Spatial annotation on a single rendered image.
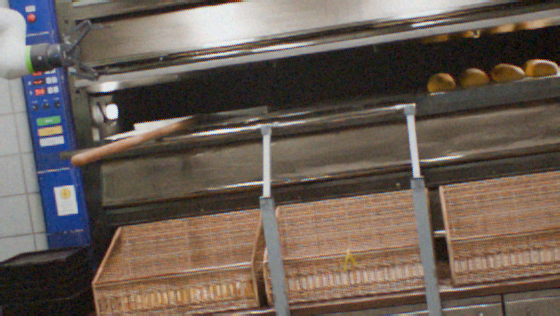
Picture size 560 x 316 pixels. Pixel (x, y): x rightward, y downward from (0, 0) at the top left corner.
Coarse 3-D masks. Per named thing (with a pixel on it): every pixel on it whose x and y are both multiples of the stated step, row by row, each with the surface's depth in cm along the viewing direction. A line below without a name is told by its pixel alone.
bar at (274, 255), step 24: (288, 120) 408; (312, 120) 406; (336, 120) 405; (408, 120) 399; (144, 144) 415; (168, 144) 414; (264, 144) 405; (264, 168) 398; (264, 192) 392; (264, 216) 388; (432, 264) 383; (432, 288) 383; (288, 312) 391; (432, 312) 384
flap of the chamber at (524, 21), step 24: (456, 24) 418; (480, 24) 417; (504, 24) 416; (528, 24) 423; (552, 24) 430; (312, 48) 426; (336, 48) 425; (360, 48) 429; (384, 48) 436; (144, 72) 435; (168, 72) 434; (192, 72) 437; (216, 72) 444
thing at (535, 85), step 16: (528, 80) 434; (544, 80) 431; (416, 96) 439; (432, 96) 437; (448, 96) 436; (464, 96) 435; (480, 96) 434; (496, 96) 433; (304, 112) 445; (320, 112) 443; (336, 112) 442; (192, 128) 450; (208, 128) 449; (224, 128) 448; (96, 144) 456
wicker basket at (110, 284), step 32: (160, 224) 451; (192, 224) 450; (224, 224) 448; (256, 224) 446; (128, 256) 451; (160, 256) 450; (192, 256) 448; (224, 256) 446; (256, 256) 413; (96, 288) 409; (128, 288) 408; (160, 288) 406; (192, 288) 406; (256, 288) 403
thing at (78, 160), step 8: (184, 120) 459; (192, 120) 471; (160, 128) 417; (168, 128) 427; (176, 128) 440; (136, 136) 383; (144, 136) 391; (152, 136) 401; (160, 136) 417; (112, 144) 354; (120, 144) 360; (128, 144) 369; (136, 144) 379; (88, 152) 328; (96, 152) 334; (104, 152) 341; (112, 152) 350; (72, 160) 319; (80, 160) 319; (88, 160) 325
